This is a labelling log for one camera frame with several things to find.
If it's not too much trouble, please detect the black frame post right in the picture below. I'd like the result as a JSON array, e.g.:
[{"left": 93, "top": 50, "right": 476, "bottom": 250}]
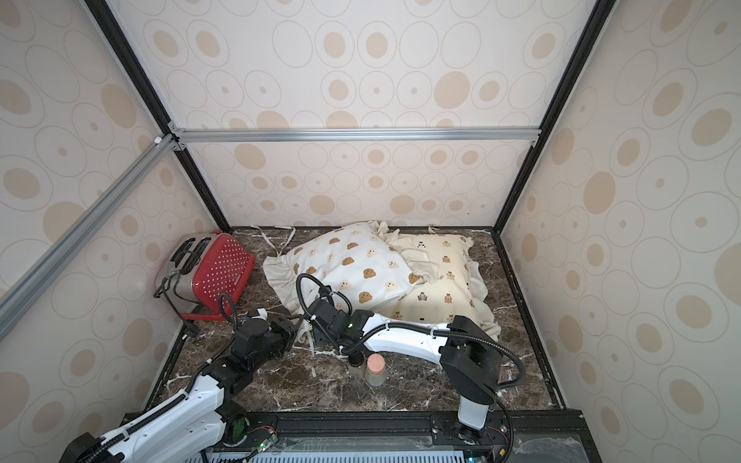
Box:
[{"left": 493, "top": 0, "right": 617, "bottom": 237}]

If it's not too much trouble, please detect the pink cap shaker bottle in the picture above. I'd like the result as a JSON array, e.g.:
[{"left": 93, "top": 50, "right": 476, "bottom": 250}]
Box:
[{"left": 365, "top": 353, "right": 388, "bottom": 387}]

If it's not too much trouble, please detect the black frame post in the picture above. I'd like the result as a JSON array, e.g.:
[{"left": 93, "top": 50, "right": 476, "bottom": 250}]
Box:
[
  {"left": 493, "top": 0, "right": 617, "bottom": 237},
  {"left": 82, "top": 0, "right": 233, "bottom": 232}
]

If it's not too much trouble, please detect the black cap shaker bottle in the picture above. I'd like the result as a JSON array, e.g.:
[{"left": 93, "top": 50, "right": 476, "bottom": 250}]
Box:
[{"left": 347, "top": 350, "right": 366, "bottom": 379}]

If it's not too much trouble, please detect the silver aluminium left bar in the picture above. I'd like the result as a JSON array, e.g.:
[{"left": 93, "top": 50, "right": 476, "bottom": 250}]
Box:
[{"left": 1, "top": 134, "right": 175, "bottom": 338}]

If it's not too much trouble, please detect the cream animal print pillow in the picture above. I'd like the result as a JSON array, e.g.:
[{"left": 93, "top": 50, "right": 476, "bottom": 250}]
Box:
[{"left": 380, "top": 231, "right": 501, "bottom": 341}]

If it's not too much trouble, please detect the white bear print pillow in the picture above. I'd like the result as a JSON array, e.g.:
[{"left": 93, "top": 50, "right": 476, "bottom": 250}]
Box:
[{"left": 262, "top": 222, "right": 438, "bottom": 314}]

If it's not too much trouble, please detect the red polka dot toaster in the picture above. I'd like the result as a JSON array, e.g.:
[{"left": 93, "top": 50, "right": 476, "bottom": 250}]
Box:
[{"left": 154, "top": 231, "right": 256, "bottom": 321}]

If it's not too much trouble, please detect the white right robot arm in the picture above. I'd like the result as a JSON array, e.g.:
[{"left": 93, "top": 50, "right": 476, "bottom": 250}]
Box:
[{"left": 295, "top": 273, "right": 527, "bottom": 431}]

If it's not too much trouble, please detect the silver aluminium bar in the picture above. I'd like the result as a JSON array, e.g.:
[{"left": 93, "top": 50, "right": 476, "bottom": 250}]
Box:
[
  {"left": 160, "top": 127, "right": 540, "bottom": 145},
  {"left": 1, "top": 134, "right": 175, "bottom": 338}
]

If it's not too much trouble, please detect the silver aluminium back bar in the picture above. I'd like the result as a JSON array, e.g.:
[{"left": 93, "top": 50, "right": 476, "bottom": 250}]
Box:
[{"left": 160, "top": 127, "right": 540, "bottom": 145}]

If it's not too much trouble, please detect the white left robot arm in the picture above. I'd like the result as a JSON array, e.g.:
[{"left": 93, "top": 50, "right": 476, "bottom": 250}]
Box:
[{"left": 61, "top": 314, "right": 297, "bottom": 462}]

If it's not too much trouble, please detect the black toaster power cord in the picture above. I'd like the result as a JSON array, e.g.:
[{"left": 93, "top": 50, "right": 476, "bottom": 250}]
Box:
[{"left": 152, "top": 275, "right": 201, "bottom": 340}]

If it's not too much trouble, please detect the black frame post left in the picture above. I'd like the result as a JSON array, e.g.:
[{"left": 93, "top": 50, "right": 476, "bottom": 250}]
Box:
[{"left": 82, "top": 0, "right": 233, "bottom": 232}]

